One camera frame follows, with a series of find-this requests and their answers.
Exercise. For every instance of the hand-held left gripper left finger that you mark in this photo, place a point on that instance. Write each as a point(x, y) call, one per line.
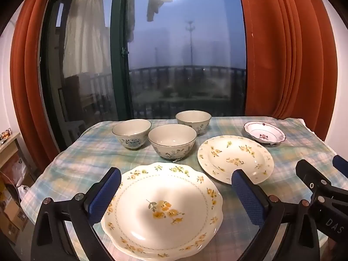
point(104, 195)

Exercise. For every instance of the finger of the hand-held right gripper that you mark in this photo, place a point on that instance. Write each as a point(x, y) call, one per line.
point(342, 165)
point(307, 171)

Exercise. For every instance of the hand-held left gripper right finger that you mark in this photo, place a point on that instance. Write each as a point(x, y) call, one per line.
point(248, 198)

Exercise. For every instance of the round yellow-flower plate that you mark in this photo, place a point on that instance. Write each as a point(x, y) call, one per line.
point(231, 152)

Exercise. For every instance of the small red-trim plate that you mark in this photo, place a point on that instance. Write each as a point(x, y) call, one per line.
point(263, 133)

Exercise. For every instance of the large scalloped yellow-flower plate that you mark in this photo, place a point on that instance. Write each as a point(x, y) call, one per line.
point(163, 185)

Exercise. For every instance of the bowl with blue label print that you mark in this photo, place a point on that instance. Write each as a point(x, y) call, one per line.
point(132, 133)

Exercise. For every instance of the large floral ceramic bowl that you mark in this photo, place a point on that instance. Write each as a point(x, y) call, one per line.
point(172, 141)

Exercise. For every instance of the small floral ceramic bowl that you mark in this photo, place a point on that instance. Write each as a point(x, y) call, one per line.
point(193, 121)

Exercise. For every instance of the plaid tablecloth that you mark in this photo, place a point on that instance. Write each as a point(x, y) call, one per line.
point(81, 163)

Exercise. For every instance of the white plastic bag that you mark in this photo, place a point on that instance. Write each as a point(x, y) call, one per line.
point(24, 191)

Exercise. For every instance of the cardboard box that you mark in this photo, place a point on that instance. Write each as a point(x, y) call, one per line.
point(12, 217)

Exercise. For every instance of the wooden balcony cabinet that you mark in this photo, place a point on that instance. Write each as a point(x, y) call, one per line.
point(72, 98)

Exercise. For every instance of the wooden shelf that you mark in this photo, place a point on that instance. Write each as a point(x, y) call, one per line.
point(9, 146)

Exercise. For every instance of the orange curtain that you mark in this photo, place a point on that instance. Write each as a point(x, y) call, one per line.
point(30, 87)
point(285, 59)

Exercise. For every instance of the balcony railing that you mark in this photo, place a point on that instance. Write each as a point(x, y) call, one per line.
point(190, 73)

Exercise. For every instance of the hanging white garment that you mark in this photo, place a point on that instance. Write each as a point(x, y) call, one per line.
point(84, 32)

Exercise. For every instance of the hanging grey garment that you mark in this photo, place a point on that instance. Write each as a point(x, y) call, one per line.
point(155, 5)

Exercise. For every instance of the green window frame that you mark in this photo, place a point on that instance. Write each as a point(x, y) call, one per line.
point(119, 59)

